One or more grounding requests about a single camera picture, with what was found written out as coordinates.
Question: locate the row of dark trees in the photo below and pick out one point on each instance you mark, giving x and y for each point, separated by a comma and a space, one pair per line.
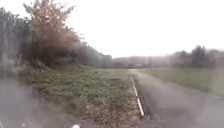
93, 56

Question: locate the grass verge with leaves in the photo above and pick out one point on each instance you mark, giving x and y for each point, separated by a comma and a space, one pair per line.
90, 90

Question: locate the white painted edge line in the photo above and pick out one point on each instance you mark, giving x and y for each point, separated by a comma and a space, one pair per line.
137, 98

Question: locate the orange-leaved tree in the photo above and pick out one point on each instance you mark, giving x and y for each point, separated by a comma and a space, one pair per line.
51, 31

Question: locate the grey asphalt road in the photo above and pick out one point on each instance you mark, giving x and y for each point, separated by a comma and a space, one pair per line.
173, 100

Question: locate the robot's own part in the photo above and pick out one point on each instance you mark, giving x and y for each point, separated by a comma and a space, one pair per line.
76, 126

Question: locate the distant tree line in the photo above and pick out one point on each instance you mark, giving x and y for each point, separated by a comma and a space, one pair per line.
186, 58

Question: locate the green grass field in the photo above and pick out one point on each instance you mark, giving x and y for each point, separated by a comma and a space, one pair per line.
193, 77

